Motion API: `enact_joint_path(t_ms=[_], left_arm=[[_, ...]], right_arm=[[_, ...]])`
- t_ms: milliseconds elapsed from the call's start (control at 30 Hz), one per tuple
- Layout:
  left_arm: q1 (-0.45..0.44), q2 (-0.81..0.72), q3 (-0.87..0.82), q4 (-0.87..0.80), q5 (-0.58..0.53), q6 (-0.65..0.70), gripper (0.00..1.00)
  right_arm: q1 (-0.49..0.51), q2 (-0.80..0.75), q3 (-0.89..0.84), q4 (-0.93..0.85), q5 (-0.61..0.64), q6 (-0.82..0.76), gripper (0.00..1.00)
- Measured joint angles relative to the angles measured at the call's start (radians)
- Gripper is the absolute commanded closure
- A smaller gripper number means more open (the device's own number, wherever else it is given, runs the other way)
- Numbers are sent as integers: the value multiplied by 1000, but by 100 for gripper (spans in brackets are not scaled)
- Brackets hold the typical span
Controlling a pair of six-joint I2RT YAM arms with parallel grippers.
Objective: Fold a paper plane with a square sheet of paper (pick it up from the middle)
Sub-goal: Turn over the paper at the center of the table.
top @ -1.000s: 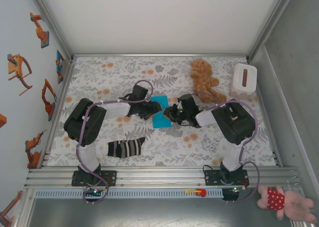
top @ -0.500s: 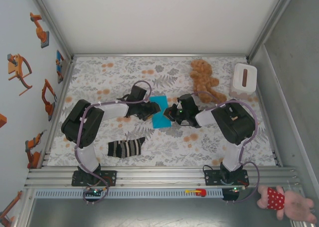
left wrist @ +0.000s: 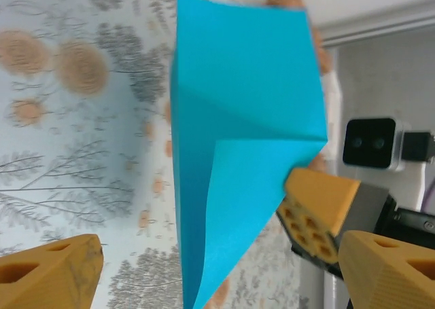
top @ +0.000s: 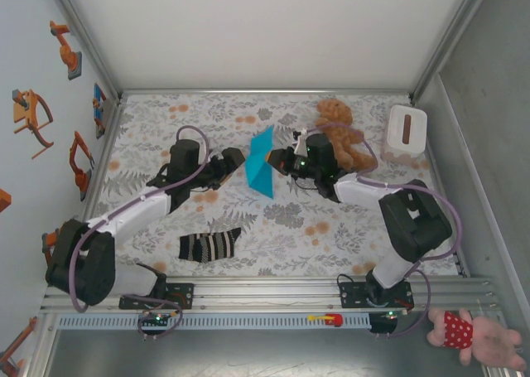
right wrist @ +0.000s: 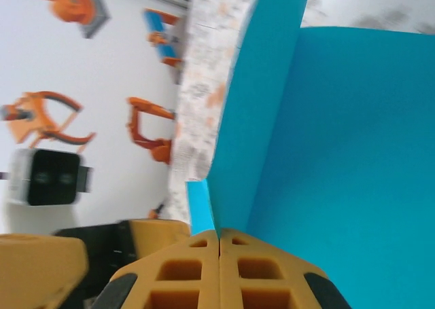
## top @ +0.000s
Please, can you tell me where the aluminium frame side rail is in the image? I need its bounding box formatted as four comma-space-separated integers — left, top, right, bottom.
413, 99, 471, 278
68, 99, 125, 278

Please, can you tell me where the grey slotted cable duct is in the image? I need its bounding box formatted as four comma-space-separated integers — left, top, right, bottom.
55, 313, 372, 330

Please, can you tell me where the black white striped sock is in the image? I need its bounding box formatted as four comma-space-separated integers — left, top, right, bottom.
177, 226, 243, 264

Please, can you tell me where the red yellow small toy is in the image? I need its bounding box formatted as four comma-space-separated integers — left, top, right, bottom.
306, 312, 343, 327

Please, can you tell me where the aluminium frame cross rail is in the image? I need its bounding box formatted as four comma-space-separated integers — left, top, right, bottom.
119, 88, 413, 97

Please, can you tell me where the turquoise cloth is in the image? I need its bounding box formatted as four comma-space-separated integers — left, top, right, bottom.
244, 124, 277, 199

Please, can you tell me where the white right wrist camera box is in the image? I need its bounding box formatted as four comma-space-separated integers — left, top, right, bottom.
291, 128, 311, 154

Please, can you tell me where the aluminium mounting rail beam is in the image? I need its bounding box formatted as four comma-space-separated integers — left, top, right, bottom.
39, 275, 502, 315

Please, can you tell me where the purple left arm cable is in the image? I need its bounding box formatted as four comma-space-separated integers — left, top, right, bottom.
70, 124, 212, 341

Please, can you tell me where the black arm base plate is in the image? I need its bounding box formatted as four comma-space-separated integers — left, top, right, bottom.
339, 281, 414, 310
118, 283, 195, 311

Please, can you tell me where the white tissue box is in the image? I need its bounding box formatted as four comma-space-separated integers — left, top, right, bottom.
380, 104, 428, 162

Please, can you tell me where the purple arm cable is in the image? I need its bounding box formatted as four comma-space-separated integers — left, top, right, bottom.
70, 124, 212, 341
301, 122, 461, 339

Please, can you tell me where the floral patterned table mat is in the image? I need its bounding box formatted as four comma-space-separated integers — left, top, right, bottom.
78, 93, 460, 278

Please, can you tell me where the brown teddy bear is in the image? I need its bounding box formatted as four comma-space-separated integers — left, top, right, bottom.
314, 98, 378, 173

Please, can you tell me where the blue orange machine wall sticker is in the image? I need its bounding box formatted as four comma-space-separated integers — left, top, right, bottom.
92, 82, 108, 140

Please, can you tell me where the orange gripper wall sticker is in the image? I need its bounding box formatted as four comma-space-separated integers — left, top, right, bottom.
11, 89, 55, 159

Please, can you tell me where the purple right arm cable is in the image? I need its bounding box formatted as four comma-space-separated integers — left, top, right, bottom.
301, 122, 461, 339

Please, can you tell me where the aluminium frame post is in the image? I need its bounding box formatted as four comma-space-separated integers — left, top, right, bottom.
409, 0, 498, 103
43, 0, 123, 104

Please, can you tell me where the pink plush toy polka-dot dress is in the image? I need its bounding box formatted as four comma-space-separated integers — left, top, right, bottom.
426, 308, 525, 370

